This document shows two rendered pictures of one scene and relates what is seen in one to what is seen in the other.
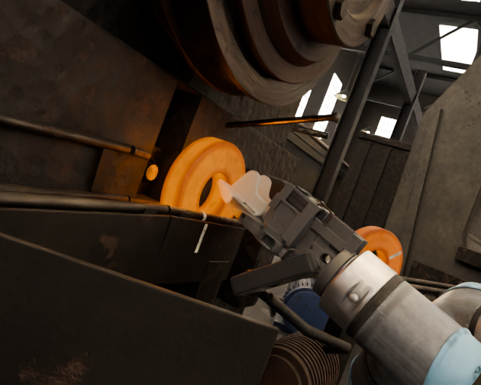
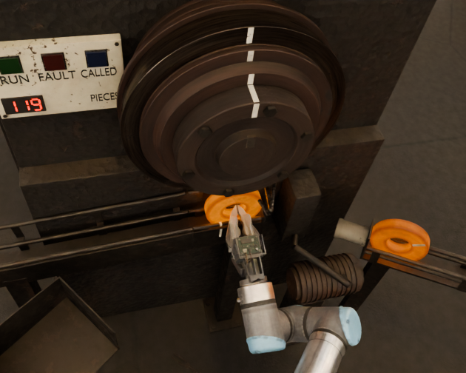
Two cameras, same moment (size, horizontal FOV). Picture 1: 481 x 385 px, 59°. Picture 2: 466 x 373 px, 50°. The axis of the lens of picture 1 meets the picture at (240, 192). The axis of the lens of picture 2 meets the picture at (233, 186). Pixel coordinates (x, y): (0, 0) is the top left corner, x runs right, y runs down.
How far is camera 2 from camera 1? 118 cm
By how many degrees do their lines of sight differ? 62
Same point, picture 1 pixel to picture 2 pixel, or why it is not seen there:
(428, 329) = (250, 328)
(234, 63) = not seen: hidden behind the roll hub
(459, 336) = (258, 337)
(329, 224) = (252, 262)
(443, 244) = not seen: outside the picture
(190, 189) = (212, 214)
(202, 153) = (214, 203)
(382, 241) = (402, 234)
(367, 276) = (244, 296)
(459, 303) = (322, 319)
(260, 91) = not seen: hidden behind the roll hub
